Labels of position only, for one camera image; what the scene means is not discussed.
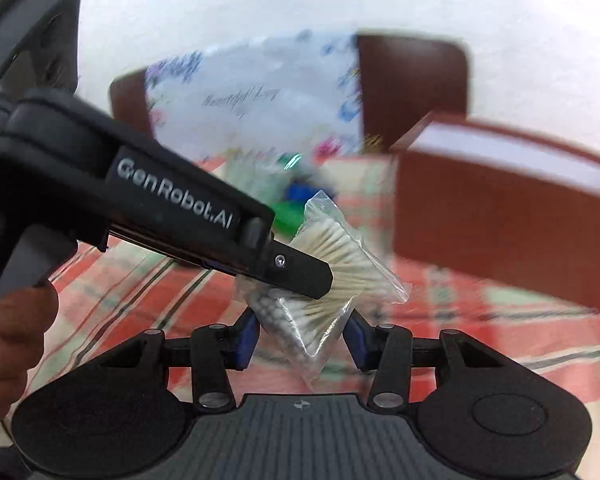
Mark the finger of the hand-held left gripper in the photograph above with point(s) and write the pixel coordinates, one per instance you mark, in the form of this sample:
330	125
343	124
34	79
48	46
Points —
300	270

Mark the clear bag of cotton swabs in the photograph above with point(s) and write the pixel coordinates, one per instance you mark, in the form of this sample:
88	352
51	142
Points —
352	255

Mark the person's left hand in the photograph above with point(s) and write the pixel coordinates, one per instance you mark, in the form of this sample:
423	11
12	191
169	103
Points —
15	350

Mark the brown wooden headboard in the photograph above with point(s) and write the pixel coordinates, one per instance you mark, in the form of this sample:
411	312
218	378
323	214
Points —
410	85

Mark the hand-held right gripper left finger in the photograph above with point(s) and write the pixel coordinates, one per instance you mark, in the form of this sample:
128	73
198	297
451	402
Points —
246	342

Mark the blue plastic piece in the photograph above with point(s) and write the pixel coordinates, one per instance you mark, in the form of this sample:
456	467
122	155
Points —
302	192

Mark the red plaid bed sheet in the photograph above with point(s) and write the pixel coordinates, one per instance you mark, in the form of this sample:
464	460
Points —
130	280

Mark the green plastic piece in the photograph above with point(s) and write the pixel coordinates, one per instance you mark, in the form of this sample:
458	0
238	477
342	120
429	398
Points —
287	215

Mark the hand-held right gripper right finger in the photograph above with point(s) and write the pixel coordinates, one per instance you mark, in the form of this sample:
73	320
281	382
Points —
355	347

